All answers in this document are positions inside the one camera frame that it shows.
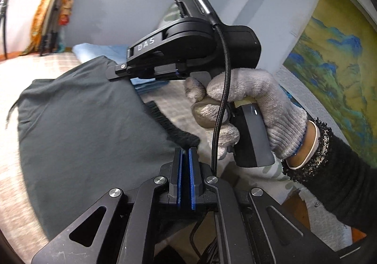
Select landscape wall painting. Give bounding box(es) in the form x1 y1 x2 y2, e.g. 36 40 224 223
282 0 377 164

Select light blue folded cloth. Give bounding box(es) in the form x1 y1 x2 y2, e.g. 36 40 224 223
72 43 177 94

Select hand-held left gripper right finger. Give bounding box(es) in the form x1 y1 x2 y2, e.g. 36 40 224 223
188 147 340 264

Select orange patterned cloth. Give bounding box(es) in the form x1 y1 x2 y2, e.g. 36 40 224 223
19 0 81 56

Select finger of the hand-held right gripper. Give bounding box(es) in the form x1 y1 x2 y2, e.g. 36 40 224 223
106 62 189 82

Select black braided cable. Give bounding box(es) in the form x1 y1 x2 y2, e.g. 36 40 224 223
210 24 233 177

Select person's right forearm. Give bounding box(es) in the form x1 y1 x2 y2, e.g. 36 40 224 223
281 118 377 232

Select person's right hand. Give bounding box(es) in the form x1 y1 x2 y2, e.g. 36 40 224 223
184 68 308 160

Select dark grey pants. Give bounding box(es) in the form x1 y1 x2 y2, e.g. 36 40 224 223
6 56 201 241

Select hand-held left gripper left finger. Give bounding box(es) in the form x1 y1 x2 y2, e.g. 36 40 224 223
31 147 186 264

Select black folded stand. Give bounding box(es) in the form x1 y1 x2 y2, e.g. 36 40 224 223
39 30 60 57

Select black tripod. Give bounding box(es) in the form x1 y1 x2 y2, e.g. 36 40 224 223
0 0 11 61

